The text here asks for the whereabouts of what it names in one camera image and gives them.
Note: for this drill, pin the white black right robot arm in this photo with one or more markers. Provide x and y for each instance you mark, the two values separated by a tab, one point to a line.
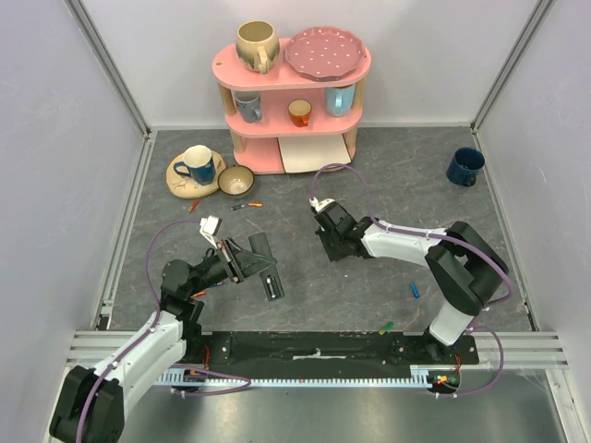
467	270

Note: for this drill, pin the aluminium frame rail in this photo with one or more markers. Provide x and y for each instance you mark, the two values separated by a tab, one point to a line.
521	350

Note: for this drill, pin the white flat board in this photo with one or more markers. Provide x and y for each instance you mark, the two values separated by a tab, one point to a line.
310	153

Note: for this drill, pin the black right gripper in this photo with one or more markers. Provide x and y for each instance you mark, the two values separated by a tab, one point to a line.
333	237

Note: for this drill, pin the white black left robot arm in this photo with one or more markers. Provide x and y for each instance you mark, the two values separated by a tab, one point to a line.
94	402

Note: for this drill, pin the green yellow battery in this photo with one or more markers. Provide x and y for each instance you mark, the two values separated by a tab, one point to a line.
385	328

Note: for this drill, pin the dark blue cup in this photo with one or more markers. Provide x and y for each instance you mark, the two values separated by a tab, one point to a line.
465	165

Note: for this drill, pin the white slotted cable duct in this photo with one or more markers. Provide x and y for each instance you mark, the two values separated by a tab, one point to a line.
419	378

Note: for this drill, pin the pink dotted plate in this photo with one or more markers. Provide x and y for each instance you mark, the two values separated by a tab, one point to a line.
324	53

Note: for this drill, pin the light blue mug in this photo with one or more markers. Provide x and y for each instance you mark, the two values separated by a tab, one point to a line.
338	100

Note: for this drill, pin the red battery near coaster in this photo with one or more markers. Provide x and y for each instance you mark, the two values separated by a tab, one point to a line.
193	205

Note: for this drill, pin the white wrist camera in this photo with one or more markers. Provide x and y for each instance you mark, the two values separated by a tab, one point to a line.
317	206
208	228

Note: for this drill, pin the black remote control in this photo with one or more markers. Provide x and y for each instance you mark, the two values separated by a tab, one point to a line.
260	247

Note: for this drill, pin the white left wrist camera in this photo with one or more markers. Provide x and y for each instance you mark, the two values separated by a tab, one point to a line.
208	228

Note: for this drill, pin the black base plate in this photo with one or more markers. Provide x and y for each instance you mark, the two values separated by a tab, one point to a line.
323	355

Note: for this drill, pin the small orange cup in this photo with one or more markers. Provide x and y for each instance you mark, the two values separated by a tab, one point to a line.
299	112

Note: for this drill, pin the pink three-tier shelf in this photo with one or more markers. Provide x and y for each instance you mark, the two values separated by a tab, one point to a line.
256	145

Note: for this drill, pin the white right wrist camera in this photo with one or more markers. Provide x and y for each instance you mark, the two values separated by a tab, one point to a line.
317	206

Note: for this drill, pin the beige ceramic mug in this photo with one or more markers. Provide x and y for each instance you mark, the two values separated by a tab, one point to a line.
257	46

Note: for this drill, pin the brown beige bowl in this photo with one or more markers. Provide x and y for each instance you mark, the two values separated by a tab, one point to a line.
236	181

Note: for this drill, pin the navy white mug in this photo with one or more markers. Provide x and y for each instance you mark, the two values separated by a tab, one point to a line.
197	164

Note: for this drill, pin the grey blue mug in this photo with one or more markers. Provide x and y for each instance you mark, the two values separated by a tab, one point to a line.
248	104

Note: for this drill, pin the beige round coaster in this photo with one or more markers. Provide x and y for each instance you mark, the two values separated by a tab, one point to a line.
187	188

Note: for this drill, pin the blue battery right side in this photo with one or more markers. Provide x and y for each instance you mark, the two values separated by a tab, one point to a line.
414	290

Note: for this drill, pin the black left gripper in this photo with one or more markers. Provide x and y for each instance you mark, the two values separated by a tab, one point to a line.
239	263

